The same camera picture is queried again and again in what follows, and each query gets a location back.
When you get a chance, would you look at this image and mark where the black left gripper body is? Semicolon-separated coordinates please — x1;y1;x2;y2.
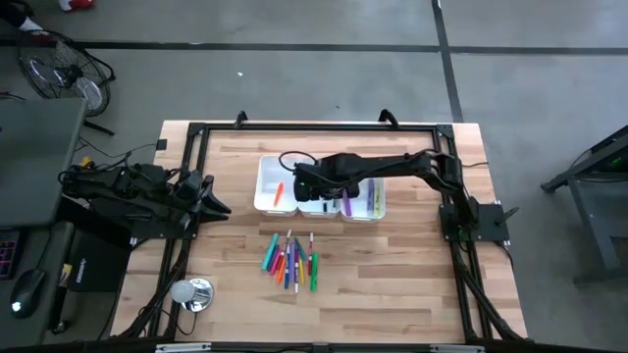
166;169;207;220

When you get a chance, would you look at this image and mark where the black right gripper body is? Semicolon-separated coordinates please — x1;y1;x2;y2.
292;152;363;203

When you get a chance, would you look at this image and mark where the teal highlighter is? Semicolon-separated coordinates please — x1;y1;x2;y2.
260;232;281;272

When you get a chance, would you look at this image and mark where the magenta marker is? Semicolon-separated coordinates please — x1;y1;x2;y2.
267;246;282;276

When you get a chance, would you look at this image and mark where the pink white marker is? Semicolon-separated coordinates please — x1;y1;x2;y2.
269;227;293;277

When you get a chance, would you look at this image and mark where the green highlighter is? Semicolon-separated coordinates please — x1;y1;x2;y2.
309;250;321;293

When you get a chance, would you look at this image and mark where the white plastic bin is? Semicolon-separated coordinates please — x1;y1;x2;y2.
340;169;388;225
296;155;343;220
252;154;301;218

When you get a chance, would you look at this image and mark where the silver clamp lamp with bulb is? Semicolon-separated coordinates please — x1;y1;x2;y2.
170;277;216;315

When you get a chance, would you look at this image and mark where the black box with lettering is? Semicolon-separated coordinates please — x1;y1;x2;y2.
66;227;134;294

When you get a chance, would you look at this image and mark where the grey flat panel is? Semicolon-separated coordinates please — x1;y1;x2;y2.
0;97;88;227

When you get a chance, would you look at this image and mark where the black floor fan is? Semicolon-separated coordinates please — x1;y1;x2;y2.
16;28;118;137

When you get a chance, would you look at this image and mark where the black computer mouse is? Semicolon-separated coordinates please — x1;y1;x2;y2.
9;268;48;320

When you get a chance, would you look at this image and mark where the backlit keyboard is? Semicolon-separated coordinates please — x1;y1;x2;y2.
0;228;22;281

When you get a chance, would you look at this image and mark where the person's foot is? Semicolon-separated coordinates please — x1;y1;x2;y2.
0;0;53;38
57;0;95;12

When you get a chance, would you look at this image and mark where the black side table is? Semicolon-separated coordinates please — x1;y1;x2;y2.
539;125;628;285

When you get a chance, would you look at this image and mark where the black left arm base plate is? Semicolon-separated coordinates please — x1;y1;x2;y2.
130;215;200;241

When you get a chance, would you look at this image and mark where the black aluminium rig frame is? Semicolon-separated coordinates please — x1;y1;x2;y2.
117;122;529;344

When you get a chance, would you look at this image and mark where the black cable bundle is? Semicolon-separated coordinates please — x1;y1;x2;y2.
117;239;197;339
450;242;524;342

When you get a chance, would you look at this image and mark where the silver mount bar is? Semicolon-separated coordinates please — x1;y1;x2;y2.
154;342;212;353
429;343;487;353

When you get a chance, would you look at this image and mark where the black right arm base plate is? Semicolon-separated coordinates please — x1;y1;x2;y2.
439;202;511;243

